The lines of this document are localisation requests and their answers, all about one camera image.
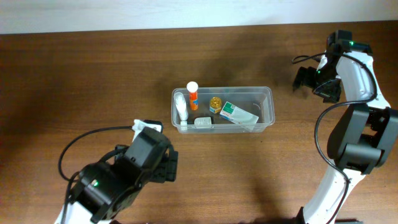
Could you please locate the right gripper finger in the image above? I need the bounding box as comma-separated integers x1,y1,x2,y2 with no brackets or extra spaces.
313,78,341,103
292,67,317,91

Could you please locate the dark bottle white cap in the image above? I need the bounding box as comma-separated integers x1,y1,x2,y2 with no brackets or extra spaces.
180,116,214,133

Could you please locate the white spray bottle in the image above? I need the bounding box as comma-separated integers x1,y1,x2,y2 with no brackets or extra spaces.
174,92,188,121

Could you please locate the white green medicine box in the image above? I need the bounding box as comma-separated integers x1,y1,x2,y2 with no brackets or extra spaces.
220,101,259,125

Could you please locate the small gold-lid jar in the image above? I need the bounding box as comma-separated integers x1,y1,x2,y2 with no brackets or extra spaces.
209,96,223,114

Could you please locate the orange tablet tube white cap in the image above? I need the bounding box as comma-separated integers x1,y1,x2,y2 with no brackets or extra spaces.
187,82,198,111

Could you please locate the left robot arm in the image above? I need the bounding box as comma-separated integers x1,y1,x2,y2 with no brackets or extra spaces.
56,120,178,223

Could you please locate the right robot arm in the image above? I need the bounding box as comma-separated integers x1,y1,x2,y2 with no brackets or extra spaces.
292,30,397,223

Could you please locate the clear plastic container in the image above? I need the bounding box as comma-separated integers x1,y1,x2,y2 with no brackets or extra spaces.
171,86,275,134

